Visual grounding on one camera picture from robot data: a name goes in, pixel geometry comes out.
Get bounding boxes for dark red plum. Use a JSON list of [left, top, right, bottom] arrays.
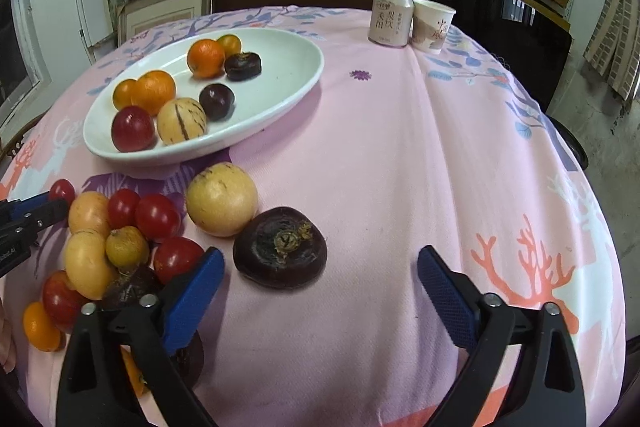
[[42, 270, 88, 332]]

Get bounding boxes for large yellow round fruit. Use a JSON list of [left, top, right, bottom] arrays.
[[186, 162, 258, 237]]

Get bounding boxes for large dark water chestnut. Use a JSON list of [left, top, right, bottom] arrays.
[[233, 207, 328, 291]]

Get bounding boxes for red apple plum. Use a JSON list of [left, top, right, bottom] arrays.
[[111, 106, 156, 153]]

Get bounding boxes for yellow-orange citrus fruit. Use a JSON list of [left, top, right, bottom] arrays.
[[217, 34, 242, 57]]

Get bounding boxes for red cherry tomato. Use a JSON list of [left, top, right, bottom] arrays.
[[107, 188, 140, 230], [48, 179, 76, 206], [136, 194, 181, 242], [153, 237, 204, 285]]

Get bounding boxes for yellow oval fruit upper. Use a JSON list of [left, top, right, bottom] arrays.
[[68, 191, 111, 237]]

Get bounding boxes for yellow oval fruit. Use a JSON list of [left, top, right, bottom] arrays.
[[64, 230, 118, 300], [68, 191, 111, 237]]

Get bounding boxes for dark water chestnut front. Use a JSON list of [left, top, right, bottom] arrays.
[[170, 332, 204, 389]]

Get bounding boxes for small yellow loquat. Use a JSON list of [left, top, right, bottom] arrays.
[[105, 225, 150, 273]]

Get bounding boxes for orange tangerine front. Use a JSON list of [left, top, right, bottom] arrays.
[[120, 347, 148, 399]]

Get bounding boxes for small orange tangerine left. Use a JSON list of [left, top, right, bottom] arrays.
[[23, 301, 63, 352]]

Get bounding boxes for small orange kumquat plate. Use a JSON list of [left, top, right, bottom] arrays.
[[112, 78, 137, 110]]

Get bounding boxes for pink deer tablecloth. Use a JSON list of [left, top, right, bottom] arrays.
[[1, 6, 626, 426]]

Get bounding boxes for orange tangerine plate left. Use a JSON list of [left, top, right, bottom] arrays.
[[130, 69, 176, 116]]

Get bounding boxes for striped pepino melon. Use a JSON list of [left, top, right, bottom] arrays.
[[156, 98, 207, 145]]

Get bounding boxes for dark purple plum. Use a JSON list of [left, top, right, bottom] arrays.
[[198, 83, 235, 121]]

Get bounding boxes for orange tangerine on plate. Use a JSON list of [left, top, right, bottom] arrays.
[[186, 39, 226, 79]]

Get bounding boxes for small dark chestnut on plate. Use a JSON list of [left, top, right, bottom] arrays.
[[224, 52, 262, 81]]

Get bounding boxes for framed picture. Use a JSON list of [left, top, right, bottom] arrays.
[[117, 0, 213, 46]]

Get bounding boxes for black chair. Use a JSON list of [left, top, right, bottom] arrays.
[[406, 0, 574, 113]]

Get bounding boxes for white oval plate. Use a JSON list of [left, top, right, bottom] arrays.
[[84, 28, 324, 167]]

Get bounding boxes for white paper cup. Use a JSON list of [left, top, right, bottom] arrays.
[[411, 0, 456, 54]]

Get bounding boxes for pink drink can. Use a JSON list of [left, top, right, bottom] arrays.
[[368, 0, 414, 48]]

